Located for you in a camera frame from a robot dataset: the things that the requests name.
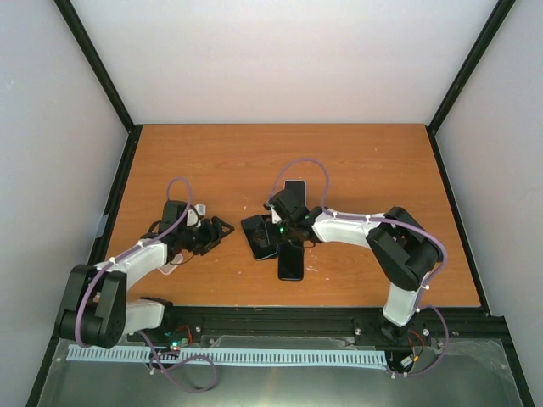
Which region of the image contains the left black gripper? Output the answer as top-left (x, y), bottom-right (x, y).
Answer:
top-left (178, 215), bottom-right (233, 255)

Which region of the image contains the dark green phone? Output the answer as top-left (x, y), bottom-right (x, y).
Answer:
top-left (245, 215), bottom-right (278, 261)

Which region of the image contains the black case with ring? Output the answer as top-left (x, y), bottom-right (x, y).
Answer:
top-left (241, 215), bottom-right (278, 261)

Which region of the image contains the white phone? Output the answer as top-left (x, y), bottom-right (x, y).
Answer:
top-left (283, 181), bottom-right (307, 209)

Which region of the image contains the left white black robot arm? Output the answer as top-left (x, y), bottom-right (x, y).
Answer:
top-left (54, 200), bottom-right (234, 348)

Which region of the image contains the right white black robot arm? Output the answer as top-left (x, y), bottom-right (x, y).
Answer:
top-left (249, 189), bottom-right (448, 336)

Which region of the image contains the left controller board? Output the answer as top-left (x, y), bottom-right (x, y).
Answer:
top-left (164, 325), bottom-right (193, 351)

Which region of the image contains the controller board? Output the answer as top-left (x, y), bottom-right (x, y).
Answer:
top-left (164, 325), bottom-right (193, 351)
top-left (400, 330), bottom-right (429, 373)

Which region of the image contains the right controller board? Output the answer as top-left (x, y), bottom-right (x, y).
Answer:
top-left (400, 330), bottom-right (429, 373)

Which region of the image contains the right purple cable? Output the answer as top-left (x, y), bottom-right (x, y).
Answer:
top-left (267, 158), bottom-right (451, 378)

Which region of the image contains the light blue cable duct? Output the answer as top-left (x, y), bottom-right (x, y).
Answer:
top-left (65, 345), bottom-right (387, 370)

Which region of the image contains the black aluminium frame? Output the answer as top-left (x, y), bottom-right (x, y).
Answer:
top-left (26, 1), bottom-right (535, 406)

